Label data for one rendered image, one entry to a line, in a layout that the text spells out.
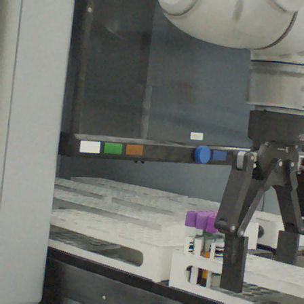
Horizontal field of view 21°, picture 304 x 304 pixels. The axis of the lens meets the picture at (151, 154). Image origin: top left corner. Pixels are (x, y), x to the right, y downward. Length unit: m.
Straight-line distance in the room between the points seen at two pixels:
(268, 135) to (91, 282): 0.35
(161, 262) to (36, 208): 0.21
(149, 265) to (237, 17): 0.40
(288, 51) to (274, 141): 0.11
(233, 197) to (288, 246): 0.14
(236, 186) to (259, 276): 0.11
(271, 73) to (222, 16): 0.17
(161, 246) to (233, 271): 0.14
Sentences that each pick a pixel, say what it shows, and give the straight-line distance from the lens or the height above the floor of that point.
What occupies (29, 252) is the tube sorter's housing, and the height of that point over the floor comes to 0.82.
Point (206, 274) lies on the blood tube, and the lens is 1.06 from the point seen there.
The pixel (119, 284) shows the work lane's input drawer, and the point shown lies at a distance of 1.14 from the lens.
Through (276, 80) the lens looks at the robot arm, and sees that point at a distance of 1.00.
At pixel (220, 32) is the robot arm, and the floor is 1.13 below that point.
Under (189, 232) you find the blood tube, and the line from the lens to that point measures 1.07.
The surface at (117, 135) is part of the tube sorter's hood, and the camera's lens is 1.27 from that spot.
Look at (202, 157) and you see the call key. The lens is 1.38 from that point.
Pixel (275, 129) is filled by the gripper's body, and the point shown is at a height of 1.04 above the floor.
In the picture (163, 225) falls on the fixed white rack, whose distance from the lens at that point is 1.31.
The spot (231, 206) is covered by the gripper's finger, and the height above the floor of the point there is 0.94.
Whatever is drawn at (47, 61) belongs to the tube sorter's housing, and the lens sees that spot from 1.19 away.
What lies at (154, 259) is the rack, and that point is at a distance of 1.11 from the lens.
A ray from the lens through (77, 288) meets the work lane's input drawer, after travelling 1.20.
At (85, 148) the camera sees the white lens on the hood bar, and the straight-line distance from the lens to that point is 1.21.
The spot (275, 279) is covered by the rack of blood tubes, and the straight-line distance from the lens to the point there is 0.98.
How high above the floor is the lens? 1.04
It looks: 3 degrees down
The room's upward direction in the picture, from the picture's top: 7 degrees clockwise
